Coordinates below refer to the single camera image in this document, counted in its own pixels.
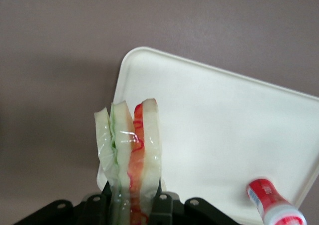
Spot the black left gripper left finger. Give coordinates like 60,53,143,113
82,180,117,225

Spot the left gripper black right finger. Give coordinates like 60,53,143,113
149,177,180,225

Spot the plastic-wrapped sandwich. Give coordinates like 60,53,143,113
93,98,164,225

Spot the beige plastic tray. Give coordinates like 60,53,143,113
96,46,319,224

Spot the red-capped white drink bottle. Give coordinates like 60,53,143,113
246,177,308,225

